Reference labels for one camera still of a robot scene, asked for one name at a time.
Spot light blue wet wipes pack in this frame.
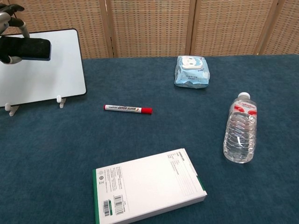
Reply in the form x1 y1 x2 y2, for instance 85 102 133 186
174 55 210 89

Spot woven bamboo folding screen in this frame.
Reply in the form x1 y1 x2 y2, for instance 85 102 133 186
0 0 299 59

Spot red white marker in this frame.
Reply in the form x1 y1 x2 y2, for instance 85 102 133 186
103 104 153 116

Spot white board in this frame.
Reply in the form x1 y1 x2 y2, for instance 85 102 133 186
0 28 87 108

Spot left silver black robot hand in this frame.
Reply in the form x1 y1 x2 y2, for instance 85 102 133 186
0 4 30 65

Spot white green-edged cardboard box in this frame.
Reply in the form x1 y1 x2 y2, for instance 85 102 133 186
92 148 208 224

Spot black eraser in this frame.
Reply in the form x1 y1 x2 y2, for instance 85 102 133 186
0 35 52 62

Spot blue felt table mat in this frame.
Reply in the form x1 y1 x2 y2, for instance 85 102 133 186
0 54 299 224

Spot clear plastic water bottle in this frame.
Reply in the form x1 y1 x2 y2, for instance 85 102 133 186
223 91 258 164

